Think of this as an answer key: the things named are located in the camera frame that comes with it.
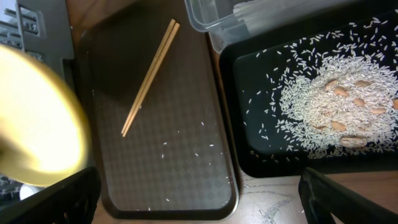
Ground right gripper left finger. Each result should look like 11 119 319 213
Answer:
1 167 101 223

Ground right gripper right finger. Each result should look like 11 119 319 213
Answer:
298 167 397 224

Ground yellow plate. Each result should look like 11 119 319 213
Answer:
1 45 91 187

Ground wooden chopstick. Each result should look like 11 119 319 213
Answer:
122 21 180 137
121 19 176 134

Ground black waste tray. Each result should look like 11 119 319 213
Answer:
220 6 397 178

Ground food scraps pile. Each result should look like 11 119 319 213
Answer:
242 17 398 164

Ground dark brown serving tray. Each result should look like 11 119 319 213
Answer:
78 1 238 220

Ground grey dish rack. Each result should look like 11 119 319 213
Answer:
0 0 75 200

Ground clear plastic bin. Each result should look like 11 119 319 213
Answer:
185 0 352 53

